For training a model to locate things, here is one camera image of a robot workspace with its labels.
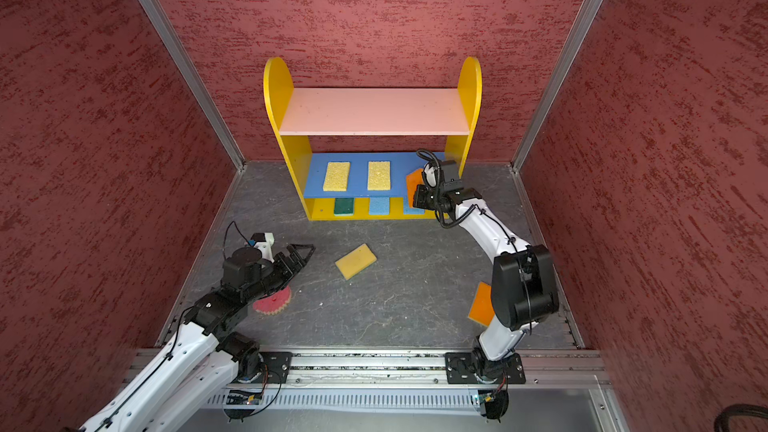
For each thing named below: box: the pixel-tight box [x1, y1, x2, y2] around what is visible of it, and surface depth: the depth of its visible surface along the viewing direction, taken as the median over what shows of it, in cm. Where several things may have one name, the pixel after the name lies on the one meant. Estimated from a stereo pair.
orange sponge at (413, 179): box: [406, 168, 425, 205], surface depth 94 cm
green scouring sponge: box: [334, 197, 354, 216], surface depth 105 cm
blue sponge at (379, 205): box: [370, 197, 389, 215], surface depth 105 cm
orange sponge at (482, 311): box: [467, 281, 495, 327], surface depth 86 cm
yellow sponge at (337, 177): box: [323, 162, 350, 192], surface depth 99 cm
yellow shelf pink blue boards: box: [263, 57, 482, 220], surface depth 85 cm
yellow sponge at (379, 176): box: [367, 161, 391, 191], surface depth 99 cm
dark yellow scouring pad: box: [335, 243, 377, 281], surface depth 94 cm
